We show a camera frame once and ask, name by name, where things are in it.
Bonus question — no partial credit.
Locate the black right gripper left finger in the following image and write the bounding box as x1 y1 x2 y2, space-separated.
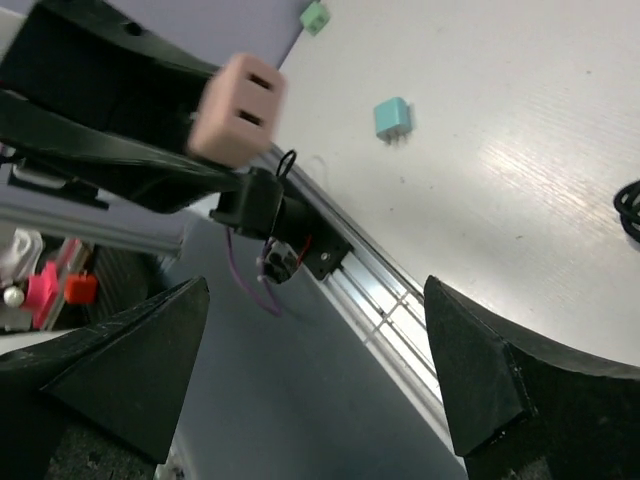
1 277 209 479

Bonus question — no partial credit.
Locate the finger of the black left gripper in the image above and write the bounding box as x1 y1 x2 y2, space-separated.
1 91 241 214
1 1 217 130

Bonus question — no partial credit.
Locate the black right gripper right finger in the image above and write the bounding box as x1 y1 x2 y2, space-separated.
424 277 639 479

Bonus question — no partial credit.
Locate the pink and brown plug adapter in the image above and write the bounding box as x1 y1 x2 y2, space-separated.
187 53 287 169

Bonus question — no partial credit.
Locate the light blue plug adapter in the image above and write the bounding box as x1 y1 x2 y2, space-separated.
373 97 414 145

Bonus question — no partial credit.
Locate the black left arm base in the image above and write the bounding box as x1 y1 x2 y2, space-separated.
210 150 352 284

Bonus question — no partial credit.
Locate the green plug adapter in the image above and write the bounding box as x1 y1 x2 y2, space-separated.
299 1 331 36

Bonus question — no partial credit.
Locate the aluminium front rail frame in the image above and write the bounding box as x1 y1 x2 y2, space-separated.
0 144 446 406

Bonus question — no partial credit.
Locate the black power cable with plug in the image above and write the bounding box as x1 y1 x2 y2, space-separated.
612 180 640 246

